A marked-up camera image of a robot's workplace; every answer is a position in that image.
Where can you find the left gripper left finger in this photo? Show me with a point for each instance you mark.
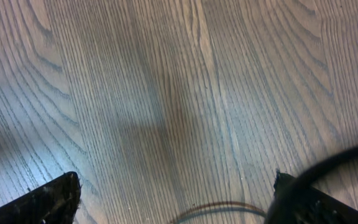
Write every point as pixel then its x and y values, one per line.
pixel 54 202

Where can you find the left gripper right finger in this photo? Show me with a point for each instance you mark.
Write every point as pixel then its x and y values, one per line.
pixel 296 201

